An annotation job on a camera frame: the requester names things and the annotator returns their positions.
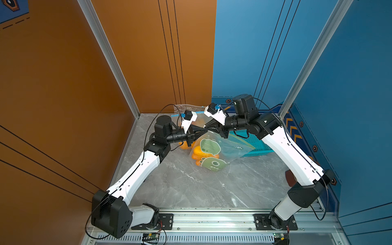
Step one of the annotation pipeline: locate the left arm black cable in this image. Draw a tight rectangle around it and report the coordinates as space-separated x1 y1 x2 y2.
84 104 184 240

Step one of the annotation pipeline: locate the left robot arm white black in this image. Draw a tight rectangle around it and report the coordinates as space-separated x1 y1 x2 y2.
87 110 207 238

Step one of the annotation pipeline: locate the blue zipper clear bag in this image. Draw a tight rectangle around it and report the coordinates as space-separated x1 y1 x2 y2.
170 110 215 151

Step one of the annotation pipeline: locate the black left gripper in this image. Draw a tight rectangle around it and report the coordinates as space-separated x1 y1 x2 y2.
164 126 206 148

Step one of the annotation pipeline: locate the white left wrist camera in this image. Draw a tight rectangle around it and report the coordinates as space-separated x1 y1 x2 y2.
181 110 197 133

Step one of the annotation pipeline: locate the aluminium corner post left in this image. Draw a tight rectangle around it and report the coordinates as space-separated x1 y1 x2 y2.
77 0 140 119

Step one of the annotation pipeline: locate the aluminium corner post right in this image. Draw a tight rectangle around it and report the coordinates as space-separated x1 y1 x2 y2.
278 0 353 119

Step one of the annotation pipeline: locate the right circuit board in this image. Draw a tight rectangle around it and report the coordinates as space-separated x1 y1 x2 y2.
272 233 290 245

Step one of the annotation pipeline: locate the green printed zip bag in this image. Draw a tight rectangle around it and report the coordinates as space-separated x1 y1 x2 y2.
190 132 254 172

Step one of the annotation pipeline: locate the brown wedge stand clear plate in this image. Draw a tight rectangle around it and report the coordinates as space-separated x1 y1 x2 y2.
285 170 297 187

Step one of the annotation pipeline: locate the teal plastic basket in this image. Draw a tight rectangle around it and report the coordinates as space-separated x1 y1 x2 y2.
230 130 273 157

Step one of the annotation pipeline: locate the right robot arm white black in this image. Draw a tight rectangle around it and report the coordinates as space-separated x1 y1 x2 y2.
204 94 335 230

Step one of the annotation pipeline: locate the small yellow mango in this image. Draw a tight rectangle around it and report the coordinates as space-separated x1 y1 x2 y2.
193 146 206 157

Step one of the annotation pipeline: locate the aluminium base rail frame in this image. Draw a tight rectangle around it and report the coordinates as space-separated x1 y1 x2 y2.
82 208 350 245

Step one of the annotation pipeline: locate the clear zip-top bag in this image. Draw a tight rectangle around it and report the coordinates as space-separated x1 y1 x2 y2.
173 104 205 114

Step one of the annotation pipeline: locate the orange mango small wrinkled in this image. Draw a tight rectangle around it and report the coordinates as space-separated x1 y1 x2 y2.
192 154 219 166

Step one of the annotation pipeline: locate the green circuit board left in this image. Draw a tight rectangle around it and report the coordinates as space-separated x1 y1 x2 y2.
141 233 160 245

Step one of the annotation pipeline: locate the aluminium corner post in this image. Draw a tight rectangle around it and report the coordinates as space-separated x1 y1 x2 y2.
77 0 140 119
278 0 353 119

